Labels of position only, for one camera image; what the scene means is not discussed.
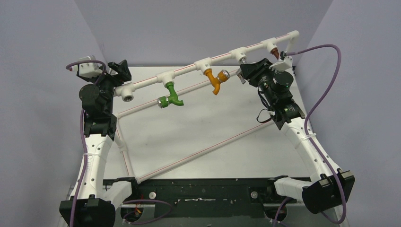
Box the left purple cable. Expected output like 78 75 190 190
65 60 109 227

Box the brown plastic faucet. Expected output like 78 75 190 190
270 47 280 60

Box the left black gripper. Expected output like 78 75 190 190
81 62 131 113

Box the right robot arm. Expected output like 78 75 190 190
240 59 355 214

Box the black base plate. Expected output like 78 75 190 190
100 177 330 220

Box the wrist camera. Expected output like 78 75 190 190
269 51 293 71
68 55 105 79

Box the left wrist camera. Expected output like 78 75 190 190
68 55 105 79

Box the green plastic faucet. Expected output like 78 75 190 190
157 82 184 109

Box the orange plastic faucet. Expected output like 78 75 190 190
203 69 230 95

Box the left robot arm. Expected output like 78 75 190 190
59 56 140 227

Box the white PVC pipe frame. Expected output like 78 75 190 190
105 31 300 182

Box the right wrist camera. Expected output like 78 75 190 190
269 51 293 71

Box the chrome metal faucet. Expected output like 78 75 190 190
235 69 246 84

